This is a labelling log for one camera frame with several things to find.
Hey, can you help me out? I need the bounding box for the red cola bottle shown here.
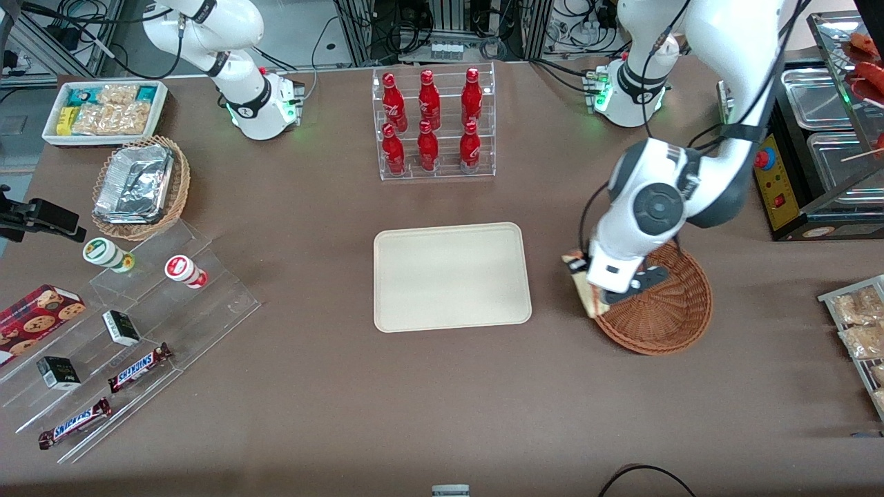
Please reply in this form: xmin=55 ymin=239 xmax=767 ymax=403
xmin=381 ymin=123 xmax=407 ymax=175
xmin=416 ymin=119 xmax=440 ymax=173
xmin=417 ymin=68 xmax=442 ymax=131
xmin=459 ymin=120 xmax=482 ymax=174
xmin=461 ymin=66 xmax=483 ymax=129
xmin=381 ymin=72 xmax=409 ymax=133

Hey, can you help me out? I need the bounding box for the black cable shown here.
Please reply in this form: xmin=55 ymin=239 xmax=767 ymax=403
xmin=597 ymin=463 xmax=699 ymax=497

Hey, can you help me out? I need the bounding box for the red strawberry yogurt cup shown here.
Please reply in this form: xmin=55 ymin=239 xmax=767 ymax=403
xmin=164 ymin=254 xmax=209 ymax=290

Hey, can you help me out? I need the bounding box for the beige plastic tray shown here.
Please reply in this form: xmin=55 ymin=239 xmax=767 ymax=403
xmin=373 ymin=222 xmax=533 ymax=334

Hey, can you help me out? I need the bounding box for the aluminium frame structure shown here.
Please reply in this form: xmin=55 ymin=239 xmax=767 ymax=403
xmin=0 ymin=0 xmax=129 ymax=88

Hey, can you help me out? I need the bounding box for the red tartan cookie box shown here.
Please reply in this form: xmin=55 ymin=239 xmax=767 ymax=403
xmin=0 ymin=284 xmax=88 ymax=367

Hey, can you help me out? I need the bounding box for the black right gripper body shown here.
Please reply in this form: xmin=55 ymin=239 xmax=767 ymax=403
xmin=0 ymin=184 xmax=32 ymax=243

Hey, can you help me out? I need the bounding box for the small black carton box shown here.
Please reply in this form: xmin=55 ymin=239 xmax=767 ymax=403
xmin=102 ymin=309 xmax=142 ymax=348
xmin=36 ymin=355 xmax=82 ymax=392

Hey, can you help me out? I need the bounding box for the silver foil bag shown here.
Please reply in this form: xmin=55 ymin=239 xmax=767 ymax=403
xmin=93 ymin=144 xmax=175 ymax=226

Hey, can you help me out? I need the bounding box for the black food warmer machine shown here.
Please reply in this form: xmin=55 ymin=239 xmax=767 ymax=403
xmin=750 ymin=10 xmax=884 ymax=243

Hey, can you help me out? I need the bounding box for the triangle sandwich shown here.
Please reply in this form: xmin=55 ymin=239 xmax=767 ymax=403
xmin=561 ymin=251 xmax=604 ymax=320

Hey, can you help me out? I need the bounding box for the clear acrylic bottle rack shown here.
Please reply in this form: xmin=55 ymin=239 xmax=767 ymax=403
xmin=372 ymin=62 xmax=497 ymax=182

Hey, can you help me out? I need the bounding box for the white rectangular snack bin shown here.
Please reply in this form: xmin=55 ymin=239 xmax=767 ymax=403
xmin=41 ymin=80 xmax=169 ymax=148

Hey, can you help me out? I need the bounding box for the Snickers chocolate bar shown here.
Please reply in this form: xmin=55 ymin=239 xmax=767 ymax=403
xmin=108 ymin=342 xmax=174 ymax=395
xmin=37 ymin=396 xmax=113 ymax=451

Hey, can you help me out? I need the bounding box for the clear bag of crackers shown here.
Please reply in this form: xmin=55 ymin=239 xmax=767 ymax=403
xmin=71 ymin=102 xmax=152 ymax=137
xmin=96 ymin=84 xmax=140 ymax=107

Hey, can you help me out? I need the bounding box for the silver control box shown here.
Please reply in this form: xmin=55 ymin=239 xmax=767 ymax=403
xmin=715 ymin=79 xmax=735 ymax=126

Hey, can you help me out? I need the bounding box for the clear acrylic stepped stand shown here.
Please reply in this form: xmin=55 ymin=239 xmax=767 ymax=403
xmin=0 ymin=220 xmax=262 ymax=465

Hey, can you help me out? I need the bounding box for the brown wicker basket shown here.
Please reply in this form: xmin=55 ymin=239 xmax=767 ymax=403
xmin=593 ymin=238 xmax=713 ymax=357

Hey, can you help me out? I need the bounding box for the metal equipment rack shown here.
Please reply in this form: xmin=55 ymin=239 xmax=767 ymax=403
xmin=334 ymin=0 xmax=554 ymax=67

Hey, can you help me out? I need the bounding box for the light wicker basket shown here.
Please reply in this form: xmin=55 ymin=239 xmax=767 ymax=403
xmin=91 ymin=135 xmax=191 ymax=243

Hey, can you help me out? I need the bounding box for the steel food pan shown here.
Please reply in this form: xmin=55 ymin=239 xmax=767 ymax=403
xmin=806 ymin=130 xmax=884 ymax=208
xmin=780 ymin=67 xmax=854 ymax=133

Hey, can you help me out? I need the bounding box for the green sunflower yogurt cup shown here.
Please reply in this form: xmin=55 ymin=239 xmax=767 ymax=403
xmin=82 ymin=236 xmax=136 ymax=275

